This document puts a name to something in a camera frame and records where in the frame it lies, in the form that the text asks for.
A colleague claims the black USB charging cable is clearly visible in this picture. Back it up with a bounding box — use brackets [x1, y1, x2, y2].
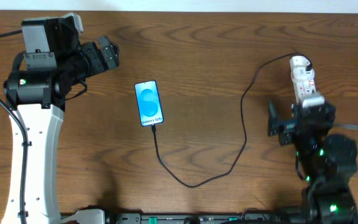
[150, 52, 313, 189]

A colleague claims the blue Samsung Galaxy smartphone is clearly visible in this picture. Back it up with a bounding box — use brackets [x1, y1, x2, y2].
[134, 80, 164, 127]

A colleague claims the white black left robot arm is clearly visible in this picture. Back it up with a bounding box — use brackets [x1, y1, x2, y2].
[2, 13, 119, 223]

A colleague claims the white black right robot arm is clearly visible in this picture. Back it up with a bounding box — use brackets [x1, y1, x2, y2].
[268, 101, 358, 224]

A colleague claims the white USB charger adapter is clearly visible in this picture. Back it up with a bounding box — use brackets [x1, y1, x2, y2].
[290, 55, 313, 72]

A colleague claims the white power strip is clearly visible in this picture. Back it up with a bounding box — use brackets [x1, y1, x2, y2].
[291, 67, 316, 103]

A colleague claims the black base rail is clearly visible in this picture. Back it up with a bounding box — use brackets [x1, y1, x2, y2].
[60, 212, 307, 224]

